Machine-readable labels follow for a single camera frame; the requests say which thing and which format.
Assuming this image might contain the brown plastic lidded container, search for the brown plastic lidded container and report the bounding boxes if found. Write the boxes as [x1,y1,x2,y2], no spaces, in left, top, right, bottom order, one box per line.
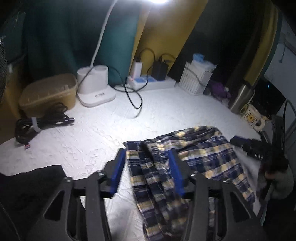
[18,73,78,118]

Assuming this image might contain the white charger adapter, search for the white charger adapter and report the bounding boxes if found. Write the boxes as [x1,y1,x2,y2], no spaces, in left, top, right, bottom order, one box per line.
[130,58,142,79]

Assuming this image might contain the stainless steel tumbler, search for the stainless steel tumbler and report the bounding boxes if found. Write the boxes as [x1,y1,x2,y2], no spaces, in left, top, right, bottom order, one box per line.
[228,81,254,114]

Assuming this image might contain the white desk lamp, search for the white desk lamp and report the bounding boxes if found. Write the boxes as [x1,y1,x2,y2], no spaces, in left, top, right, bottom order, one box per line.
[77,1,166,108]

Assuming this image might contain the white woven basket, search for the white woven basket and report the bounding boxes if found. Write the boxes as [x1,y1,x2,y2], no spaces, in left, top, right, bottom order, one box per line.
[179,62,212,95]

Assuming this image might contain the white power strip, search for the white power strip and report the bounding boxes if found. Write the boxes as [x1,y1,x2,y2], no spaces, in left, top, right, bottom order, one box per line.
[127,75,176,91]

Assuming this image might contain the cardboard box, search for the cardboard box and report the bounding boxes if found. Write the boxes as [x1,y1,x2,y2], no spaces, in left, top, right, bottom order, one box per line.
[0,65,22,144]

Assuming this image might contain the blue yellow plaid pants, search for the blue yellow plaid pants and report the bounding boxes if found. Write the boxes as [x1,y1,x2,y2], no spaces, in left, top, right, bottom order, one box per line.
[124,126,255,240]

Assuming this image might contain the black electronic box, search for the black electronic box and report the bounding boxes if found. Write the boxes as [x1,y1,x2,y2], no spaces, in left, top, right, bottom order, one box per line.
[251,77,286,120]

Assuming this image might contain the black charger adapter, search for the black charger adapter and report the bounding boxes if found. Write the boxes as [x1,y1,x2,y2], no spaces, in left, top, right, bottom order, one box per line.
[151,57,169,81]

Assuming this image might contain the white yellow printed mug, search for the white yellow printed mug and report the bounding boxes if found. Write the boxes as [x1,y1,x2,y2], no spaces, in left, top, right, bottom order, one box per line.
[240,104,267,132]

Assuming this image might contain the black bundled cable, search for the black bundled cable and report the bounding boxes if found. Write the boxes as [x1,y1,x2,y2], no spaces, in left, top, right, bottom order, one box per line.
[14,102,76,150]

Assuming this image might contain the black folded garment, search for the black folded garment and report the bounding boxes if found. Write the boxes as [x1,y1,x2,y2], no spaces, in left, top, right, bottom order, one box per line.
[0,164,86,241]

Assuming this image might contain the purple cloth item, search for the purple cloth item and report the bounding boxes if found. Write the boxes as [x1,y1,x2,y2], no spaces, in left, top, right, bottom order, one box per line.
[204,80,231,102]

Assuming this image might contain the blue tissue pack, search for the blue tissue pack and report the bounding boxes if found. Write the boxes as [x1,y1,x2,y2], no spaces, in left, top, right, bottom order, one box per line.
[191,53,217,71]

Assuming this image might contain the black cable on table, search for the black cable on table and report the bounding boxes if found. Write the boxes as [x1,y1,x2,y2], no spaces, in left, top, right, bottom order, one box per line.
[108,47,178,119]

